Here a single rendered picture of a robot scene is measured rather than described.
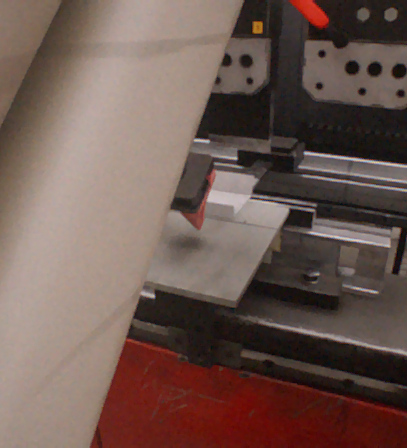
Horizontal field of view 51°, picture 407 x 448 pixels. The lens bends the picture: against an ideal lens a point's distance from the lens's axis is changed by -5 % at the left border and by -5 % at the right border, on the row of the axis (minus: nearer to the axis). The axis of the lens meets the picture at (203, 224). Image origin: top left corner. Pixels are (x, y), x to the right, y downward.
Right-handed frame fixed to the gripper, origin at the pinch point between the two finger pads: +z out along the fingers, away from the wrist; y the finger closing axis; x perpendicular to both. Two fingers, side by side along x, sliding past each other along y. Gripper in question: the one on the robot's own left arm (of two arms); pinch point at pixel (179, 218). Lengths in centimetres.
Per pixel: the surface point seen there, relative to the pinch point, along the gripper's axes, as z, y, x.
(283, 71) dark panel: 24, 3, -65
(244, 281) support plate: -0.1, -10.7, 6.8
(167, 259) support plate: 0.7, -0.5, 5.8
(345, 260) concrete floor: 181, -17, -109
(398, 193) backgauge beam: 27, -28, -33
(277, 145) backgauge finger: 18.8, -3.6, -33.3
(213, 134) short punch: 2.8, 2.1, -18.2
